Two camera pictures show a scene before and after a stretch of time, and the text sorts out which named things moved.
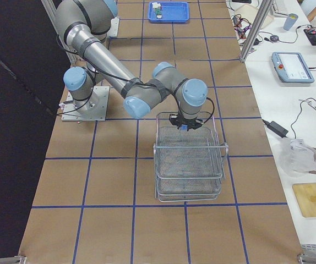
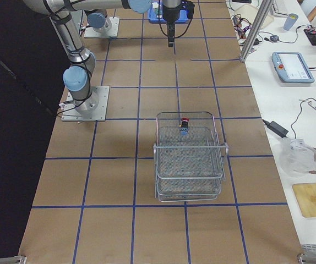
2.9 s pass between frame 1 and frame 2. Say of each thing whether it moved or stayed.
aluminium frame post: stayed
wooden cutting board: stayed
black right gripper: moved
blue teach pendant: stayed
